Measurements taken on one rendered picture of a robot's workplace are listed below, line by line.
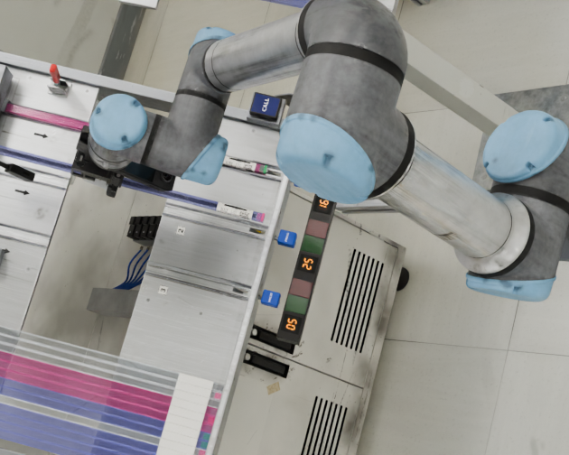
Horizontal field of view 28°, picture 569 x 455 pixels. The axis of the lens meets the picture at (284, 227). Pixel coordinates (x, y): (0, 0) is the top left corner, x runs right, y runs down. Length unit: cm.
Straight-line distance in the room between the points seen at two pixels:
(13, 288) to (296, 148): 91
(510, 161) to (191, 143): 44
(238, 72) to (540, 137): 42
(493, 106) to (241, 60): 111
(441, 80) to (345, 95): 117
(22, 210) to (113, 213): 57
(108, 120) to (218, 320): 52
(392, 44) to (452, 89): 116
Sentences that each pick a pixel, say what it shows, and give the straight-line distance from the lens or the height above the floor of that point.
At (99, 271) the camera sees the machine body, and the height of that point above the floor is 62.
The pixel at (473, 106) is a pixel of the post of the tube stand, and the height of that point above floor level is 23.
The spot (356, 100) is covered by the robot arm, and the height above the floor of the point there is 116.
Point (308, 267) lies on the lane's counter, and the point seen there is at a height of 66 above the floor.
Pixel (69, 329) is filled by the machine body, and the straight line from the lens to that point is 259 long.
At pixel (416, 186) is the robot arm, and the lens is 135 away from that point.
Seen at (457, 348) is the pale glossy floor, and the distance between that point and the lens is 257.
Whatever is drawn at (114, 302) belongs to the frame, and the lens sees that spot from 239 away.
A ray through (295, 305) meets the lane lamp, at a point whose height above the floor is 66.
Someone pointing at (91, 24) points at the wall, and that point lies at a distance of 413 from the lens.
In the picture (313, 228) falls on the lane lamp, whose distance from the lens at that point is 199.
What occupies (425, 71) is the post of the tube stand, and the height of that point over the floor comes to 40.
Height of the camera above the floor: 193
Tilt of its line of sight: 38 degrees down
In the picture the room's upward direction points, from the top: 64 degrees counter-clockwise
